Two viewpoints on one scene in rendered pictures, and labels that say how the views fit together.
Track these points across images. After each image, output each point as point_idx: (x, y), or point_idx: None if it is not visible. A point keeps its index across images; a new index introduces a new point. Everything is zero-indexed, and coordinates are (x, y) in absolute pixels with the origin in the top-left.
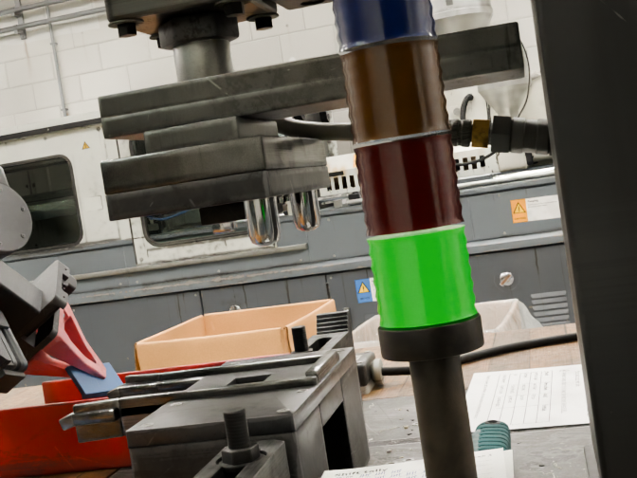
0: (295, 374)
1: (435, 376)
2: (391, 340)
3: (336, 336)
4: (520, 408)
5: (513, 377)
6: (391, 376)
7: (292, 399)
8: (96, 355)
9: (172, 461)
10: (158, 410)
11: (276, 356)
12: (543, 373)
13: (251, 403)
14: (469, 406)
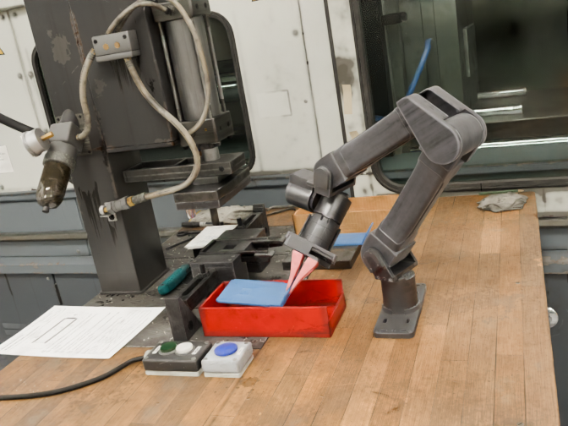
0: (215, 248)
1: None
2: None
3: (179, 295)
4: (128, 322)
5: (101, 349)
6: (136, 377)
7: (223, 235)
8: (287, 282)
9: None
10: (256, 235)
11: (215, 262)
12: (86, 352)
13: (232, 235)
14: (141, 327)
